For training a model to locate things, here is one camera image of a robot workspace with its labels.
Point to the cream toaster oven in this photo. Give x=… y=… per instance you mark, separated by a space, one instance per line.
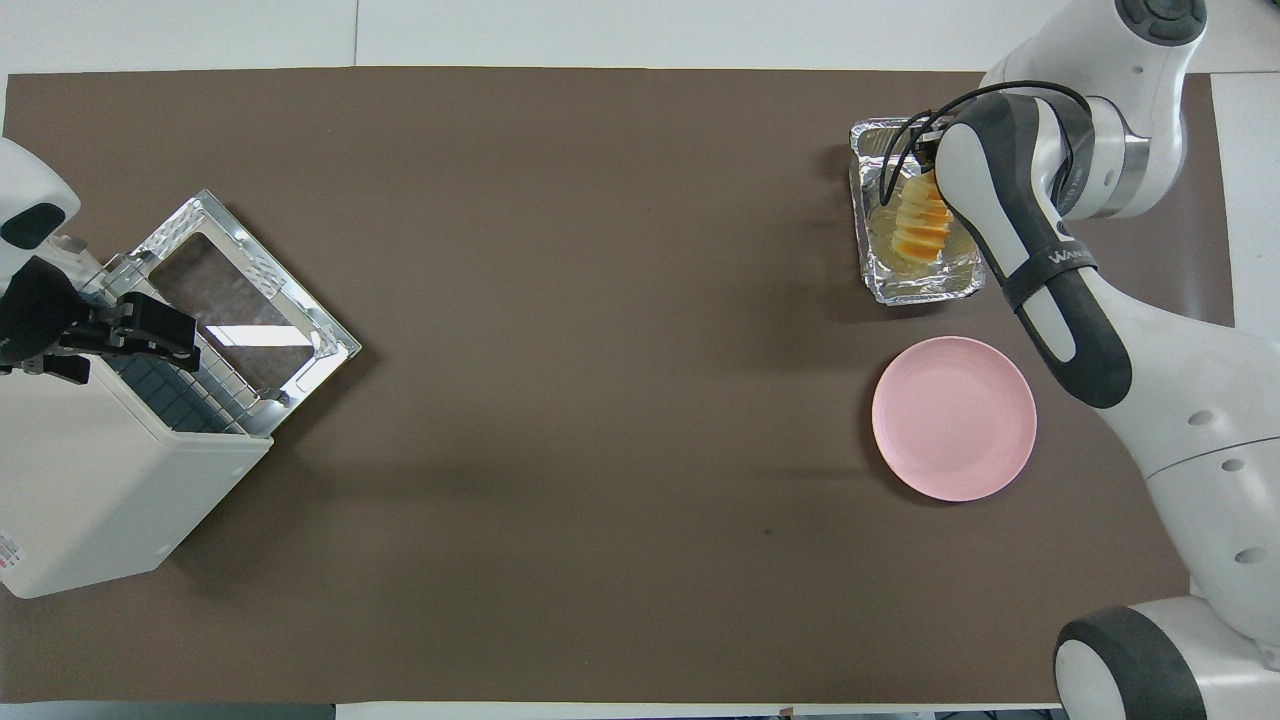
x=90 y=480

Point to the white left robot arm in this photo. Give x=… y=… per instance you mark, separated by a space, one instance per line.
x=25 y=210

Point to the sliced yellow bread loaf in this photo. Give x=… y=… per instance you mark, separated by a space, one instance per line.
x=920 y=225

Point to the pink round plate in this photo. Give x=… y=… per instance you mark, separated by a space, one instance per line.
x=955 y=420

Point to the aluminium foil tray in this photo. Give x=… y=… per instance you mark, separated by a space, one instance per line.
x=905 y=280

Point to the brown table mat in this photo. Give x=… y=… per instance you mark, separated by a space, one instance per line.
x=600 y=350

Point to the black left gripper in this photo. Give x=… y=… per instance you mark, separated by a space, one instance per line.
x=45 y=315

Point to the glass oven door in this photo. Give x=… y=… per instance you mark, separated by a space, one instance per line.
x=250 y=310

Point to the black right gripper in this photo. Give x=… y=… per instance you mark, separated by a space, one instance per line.
x=932 y=145

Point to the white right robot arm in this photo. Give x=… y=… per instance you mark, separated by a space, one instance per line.
x=1180 y=360

